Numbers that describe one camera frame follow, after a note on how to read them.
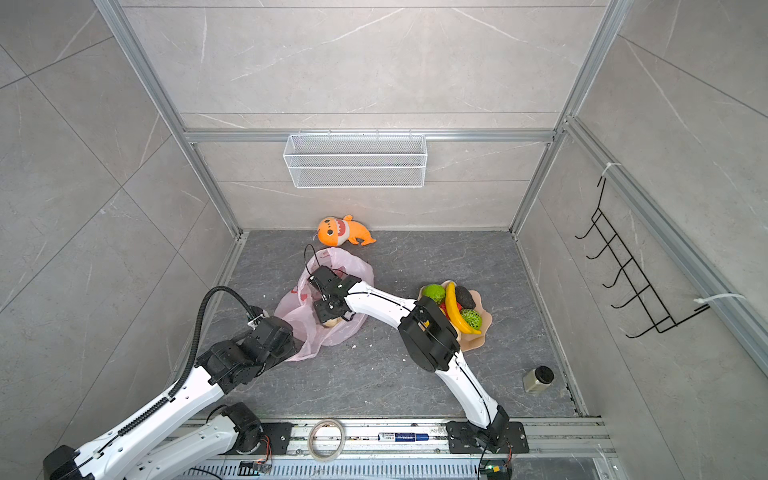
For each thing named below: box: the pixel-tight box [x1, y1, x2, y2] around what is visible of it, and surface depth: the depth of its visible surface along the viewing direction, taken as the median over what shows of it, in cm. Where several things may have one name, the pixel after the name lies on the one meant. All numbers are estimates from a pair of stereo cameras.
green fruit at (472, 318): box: [461, 308, 482, 330], surface depth 89 cm
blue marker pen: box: [378, 432, 430, 442], surface depth 74 cm
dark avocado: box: [456, 285, 476, 309], surface depth 94 cm
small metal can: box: [523, 365, 554, 394], surface depth 77 cm
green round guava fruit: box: [422, 284, 445, 305], surface depth 92 cm
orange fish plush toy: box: [317, 214, 377, 247], surface depth 113 cm
